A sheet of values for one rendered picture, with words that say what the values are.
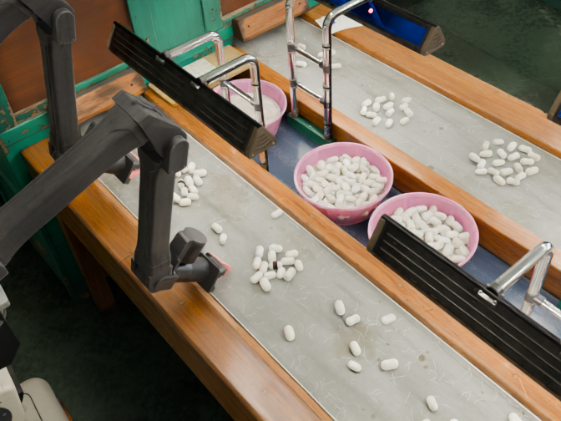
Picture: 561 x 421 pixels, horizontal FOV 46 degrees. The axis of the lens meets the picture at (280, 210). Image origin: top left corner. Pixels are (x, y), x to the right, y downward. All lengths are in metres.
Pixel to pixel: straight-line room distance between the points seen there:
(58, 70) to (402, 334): 0.93
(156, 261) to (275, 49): 1.18
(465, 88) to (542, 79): 1.50
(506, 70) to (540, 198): 1.86
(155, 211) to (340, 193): 0.68
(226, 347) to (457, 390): 0.49
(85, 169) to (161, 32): 1.16
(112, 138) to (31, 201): 0.15
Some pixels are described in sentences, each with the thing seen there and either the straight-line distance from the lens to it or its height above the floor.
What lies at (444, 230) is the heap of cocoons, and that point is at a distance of 1.70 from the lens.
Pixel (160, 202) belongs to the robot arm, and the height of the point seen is 1.14.
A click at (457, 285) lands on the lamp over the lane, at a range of 1.13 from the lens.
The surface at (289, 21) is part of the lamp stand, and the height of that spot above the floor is 1.05.
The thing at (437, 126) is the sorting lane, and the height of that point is 0.74.
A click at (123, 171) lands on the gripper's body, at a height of 0.87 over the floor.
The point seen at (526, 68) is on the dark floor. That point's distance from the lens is 3.66.
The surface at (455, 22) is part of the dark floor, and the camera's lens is 3.97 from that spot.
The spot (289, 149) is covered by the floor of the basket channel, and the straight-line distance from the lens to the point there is 2.00.
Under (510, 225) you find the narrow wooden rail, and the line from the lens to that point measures 1.70.
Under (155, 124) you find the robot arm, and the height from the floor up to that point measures 1.34.
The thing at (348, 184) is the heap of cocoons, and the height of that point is 0.74.
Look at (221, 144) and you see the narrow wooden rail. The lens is 1.90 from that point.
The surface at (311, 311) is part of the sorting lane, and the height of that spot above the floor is 0.74.
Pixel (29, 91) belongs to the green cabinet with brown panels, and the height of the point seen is 0.92.
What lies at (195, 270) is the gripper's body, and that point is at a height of 0.86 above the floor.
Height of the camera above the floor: 1.97
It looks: 46 degrees down
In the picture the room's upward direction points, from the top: 5 degrees counter-clockwise
